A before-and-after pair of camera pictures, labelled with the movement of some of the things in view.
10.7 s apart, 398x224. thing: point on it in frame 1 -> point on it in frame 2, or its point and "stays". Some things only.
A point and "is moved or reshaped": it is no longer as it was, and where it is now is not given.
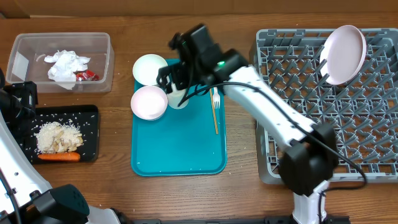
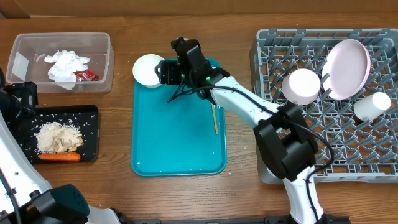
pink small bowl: (149, 102) -> (301, 86)
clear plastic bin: (62, 62) stays
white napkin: (64, 65) stays
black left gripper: (25, 92) stays
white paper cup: (176, 96) -> (371, 106)
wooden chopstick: (213, 111) stays
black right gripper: (164, 74) -> (166, 69)
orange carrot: (59, 156) stays
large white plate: (342, 54) is moved or reshaped
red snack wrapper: (86, 74) stays
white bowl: (146, 67) stays
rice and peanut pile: (53, 137) stays
